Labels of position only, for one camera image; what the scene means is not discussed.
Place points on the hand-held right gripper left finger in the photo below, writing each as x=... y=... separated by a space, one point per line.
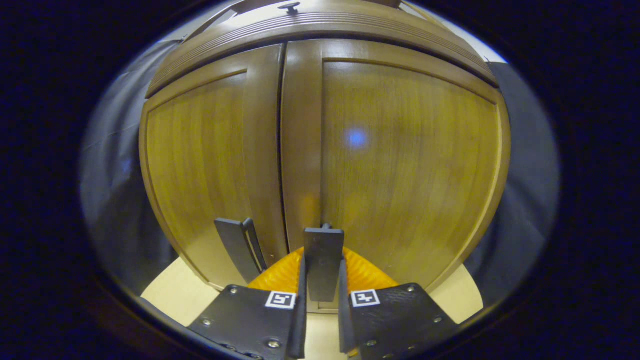
x=299 y=320

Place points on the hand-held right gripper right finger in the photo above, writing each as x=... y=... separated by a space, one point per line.
x=343 y=320

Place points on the wooden double-door shoe cabinet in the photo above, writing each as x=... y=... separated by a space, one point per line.
x=400 y=165

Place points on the wooden cabinet door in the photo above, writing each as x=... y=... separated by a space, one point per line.
x=200 y=165
x=410 y=165

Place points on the wooden drawer with black knob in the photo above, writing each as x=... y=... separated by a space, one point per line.
x=320 y=27

